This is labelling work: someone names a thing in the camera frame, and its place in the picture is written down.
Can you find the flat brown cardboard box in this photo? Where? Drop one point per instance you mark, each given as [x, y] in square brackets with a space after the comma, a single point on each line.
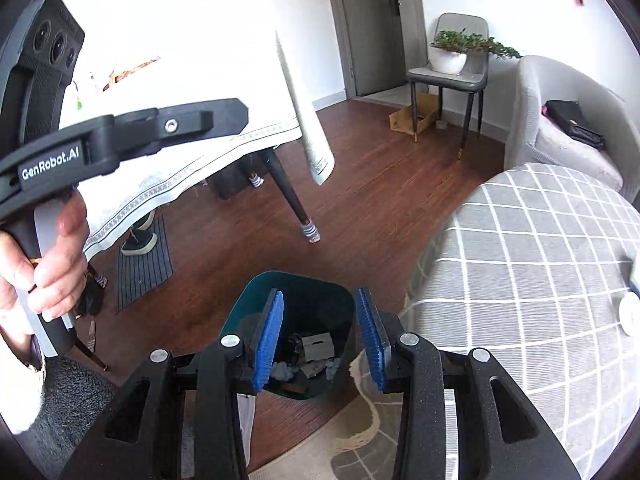
[407, 117]

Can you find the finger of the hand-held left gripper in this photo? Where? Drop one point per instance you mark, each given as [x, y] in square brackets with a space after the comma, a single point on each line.
[190, 122]

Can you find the grey shaggy carpet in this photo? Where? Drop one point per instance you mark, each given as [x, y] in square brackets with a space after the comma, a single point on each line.
[70, 410]

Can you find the grey dining chair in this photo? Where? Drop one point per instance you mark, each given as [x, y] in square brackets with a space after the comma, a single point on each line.
[462, 77]

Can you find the dark sneaker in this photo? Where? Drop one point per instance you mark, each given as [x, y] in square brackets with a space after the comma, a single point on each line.
[140, 242]

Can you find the dark striped floor mat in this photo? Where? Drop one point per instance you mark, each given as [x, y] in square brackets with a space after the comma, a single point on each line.
[145, 280]

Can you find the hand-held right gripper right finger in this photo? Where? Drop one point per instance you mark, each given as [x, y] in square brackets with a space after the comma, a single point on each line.
[374, 345]

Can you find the person's left forearm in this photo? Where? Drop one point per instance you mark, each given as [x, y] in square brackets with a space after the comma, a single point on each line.
[17, 390]

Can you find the grey armchair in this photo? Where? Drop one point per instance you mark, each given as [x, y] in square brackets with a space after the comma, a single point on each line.
[565, 160]

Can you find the grey checked tablecloth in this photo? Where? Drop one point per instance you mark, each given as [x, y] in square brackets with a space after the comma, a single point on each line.
[525, 285]

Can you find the potted plant in white pot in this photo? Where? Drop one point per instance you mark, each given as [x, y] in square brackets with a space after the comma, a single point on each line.
[447, 62]

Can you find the person's left hand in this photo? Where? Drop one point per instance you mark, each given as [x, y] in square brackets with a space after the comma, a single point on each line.
[60, 260]

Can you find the white patterned tablecloth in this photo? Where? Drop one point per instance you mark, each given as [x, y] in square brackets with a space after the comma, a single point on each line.
[200, 60]

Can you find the teal trash bin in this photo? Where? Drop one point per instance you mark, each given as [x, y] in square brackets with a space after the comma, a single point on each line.
[310, 305]

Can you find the grey door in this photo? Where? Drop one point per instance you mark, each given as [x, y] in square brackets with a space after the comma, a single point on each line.
[370, 35]

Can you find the black handbag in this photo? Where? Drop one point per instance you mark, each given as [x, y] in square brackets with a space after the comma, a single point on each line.
[575, 122]

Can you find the grey paper carton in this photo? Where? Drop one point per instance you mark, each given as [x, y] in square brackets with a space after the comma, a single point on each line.
[319, 347]

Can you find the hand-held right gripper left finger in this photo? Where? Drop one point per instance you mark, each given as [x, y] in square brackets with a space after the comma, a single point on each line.
[267, 345]

